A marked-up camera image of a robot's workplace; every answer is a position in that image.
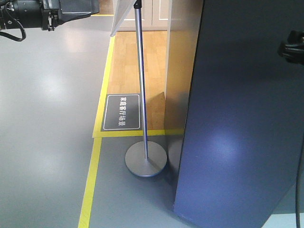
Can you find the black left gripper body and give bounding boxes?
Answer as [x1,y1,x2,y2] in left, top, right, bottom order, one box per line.
[41,0,99,31]

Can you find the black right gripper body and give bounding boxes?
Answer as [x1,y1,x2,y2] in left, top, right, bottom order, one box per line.
[277,30,304,65]

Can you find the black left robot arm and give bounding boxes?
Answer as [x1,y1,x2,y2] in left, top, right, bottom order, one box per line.
[0,0,100,31]

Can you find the dark grey fridge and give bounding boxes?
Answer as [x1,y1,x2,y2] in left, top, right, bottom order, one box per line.
[174,0,304,228]

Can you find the white cabinet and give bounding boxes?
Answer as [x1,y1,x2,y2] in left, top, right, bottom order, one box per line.
[117,0,205,32]

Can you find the dark floor sign sticker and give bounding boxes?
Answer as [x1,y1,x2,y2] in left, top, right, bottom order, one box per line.
[102,94,141,131]

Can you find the silver sign stand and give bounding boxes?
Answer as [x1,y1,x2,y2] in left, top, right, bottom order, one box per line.
[111,0,168,178]

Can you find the yellow floor tape line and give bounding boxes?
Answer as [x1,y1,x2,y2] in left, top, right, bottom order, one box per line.
[77,13,185,228]

